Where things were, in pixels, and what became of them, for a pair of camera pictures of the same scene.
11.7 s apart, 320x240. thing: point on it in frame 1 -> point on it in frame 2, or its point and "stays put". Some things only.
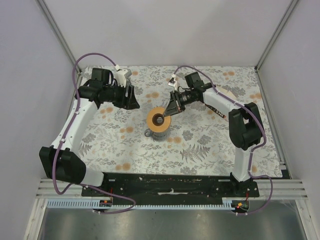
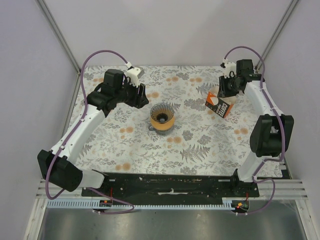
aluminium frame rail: (282, 189) stays put
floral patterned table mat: (193, 142) stays put
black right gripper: (175, 106) -> (223, 91)
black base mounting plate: (172, 186) stays put
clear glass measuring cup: (157, 136) -> (165, 132)
